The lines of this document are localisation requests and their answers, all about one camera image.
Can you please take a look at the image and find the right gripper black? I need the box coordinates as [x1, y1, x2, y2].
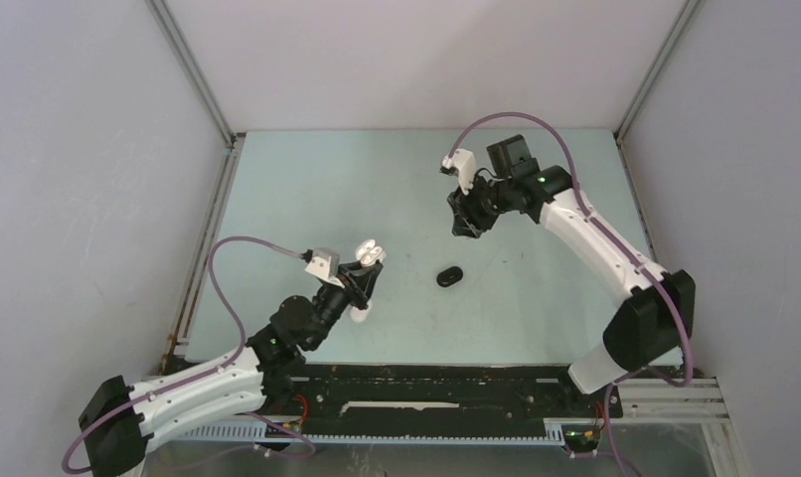
[447, 172, 512, 239]

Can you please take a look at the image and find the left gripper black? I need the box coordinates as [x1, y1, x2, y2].
[306, 259, 382, 350]

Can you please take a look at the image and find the white oval charging case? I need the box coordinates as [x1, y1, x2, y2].
[349, 305, 372, 323]

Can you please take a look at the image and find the black oval charging case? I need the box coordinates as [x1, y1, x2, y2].
[435, 265, 464, 288]

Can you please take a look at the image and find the white square charging case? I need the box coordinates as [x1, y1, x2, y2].
[355, 238, 387, 267]

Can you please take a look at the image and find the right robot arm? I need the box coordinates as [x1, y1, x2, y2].
[440, 135, 696, 415]

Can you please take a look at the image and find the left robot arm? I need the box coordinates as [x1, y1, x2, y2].
[79, 257, 385, 476]

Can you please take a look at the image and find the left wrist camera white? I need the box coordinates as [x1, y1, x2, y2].
[304, 247, 343, 287]

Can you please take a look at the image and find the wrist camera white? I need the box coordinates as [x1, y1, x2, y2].
[440, 148, 478, 196]
[304, 247, 343, 287]

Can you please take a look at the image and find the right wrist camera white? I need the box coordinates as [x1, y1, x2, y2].
[440, 148, 478, 196]

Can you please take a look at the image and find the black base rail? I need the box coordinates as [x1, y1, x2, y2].
[259, 364, 622, 441]

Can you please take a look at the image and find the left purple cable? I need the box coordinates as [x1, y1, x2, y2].
[61, 236, 308, 475]

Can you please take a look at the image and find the purple cable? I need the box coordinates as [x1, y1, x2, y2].
[444, 111, 696, 389]
[61, 236, 308, 475]

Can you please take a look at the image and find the blue-grey cable duct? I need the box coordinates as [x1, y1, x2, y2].
[176, 420, 569, 447]

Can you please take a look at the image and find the left aluminium frame post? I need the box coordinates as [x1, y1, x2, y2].
[147, 1, 235, 344]

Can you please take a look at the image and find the aluminium frame post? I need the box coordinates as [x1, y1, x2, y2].
[613, 0, 707, 260]
[147, 1, 235, 344]

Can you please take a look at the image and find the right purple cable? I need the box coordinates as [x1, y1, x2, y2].
[444, 111, 696, 389]

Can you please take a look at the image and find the right aluminium frame post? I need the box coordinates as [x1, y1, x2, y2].
[613, 0, 707, 260]

